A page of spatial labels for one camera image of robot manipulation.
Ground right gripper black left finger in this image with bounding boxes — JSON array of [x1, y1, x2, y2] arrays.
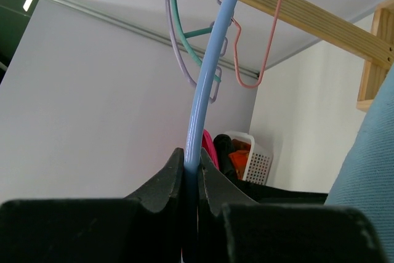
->
[[1, 148, 183, 262]]

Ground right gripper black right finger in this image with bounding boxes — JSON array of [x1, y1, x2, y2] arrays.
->
[[197, 152, 388, 262]]

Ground light blue trousers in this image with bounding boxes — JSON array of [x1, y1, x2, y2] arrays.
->
[[325, 70, 393, 262]]

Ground blue plastic hanger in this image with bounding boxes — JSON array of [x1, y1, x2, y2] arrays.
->
[[182, 0, 238, 262]]

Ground magenta trousers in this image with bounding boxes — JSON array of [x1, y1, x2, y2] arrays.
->
[[202, 130, 220, 170]]

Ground lilac plastic hanger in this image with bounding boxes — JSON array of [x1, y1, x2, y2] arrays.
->
[[165, 0, 214, 89]]

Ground teal plastic hanger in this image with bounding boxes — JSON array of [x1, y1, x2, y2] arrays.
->
[[169, 0, 223, 84]]

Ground white plastic laundry basket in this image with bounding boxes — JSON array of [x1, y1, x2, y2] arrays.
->
[[226, 131, 273, 185]]

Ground orange patterned garment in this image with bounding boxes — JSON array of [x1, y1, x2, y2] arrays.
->
[[228, 139, 251, 179]]

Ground black garment in basket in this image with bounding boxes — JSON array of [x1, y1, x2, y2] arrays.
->
[[213, 134, 238, 182]]

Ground wooden clothes rack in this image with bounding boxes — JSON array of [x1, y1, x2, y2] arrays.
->
[[240, 0, 393, 111]]

